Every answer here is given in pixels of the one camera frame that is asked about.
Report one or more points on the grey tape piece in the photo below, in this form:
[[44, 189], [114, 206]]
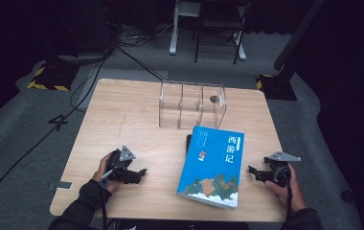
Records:
[[62, 185]]

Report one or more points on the yellow black striped base plate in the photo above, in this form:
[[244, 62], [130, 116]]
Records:
[[52, 78], [276, 87]]

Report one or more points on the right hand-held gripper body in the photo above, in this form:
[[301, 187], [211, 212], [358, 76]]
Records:
[[280, 172]]

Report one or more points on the blue book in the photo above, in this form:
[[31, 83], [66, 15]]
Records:
[[212, 166]]

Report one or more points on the black folding chair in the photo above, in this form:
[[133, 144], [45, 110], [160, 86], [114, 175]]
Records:
[[198, 38]]

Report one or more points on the black round sticker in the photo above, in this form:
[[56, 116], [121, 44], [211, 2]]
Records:
[[213, 99]]

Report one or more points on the black slanted pole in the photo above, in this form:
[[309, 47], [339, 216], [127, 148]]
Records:
[[298, 35]]

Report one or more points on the clear acrylic book rack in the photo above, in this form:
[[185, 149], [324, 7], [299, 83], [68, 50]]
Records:
[[189, 105]]

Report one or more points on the white desk frame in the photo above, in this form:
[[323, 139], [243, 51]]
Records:
[[173, 38]]

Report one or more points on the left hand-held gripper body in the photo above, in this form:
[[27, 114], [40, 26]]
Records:
[[116, 163]]

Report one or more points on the person's right hand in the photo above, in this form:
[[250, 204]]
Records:
[[295, 195]]

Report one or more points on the person's left hand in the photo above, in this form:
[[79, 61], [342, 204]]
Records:
[[100, 171]]

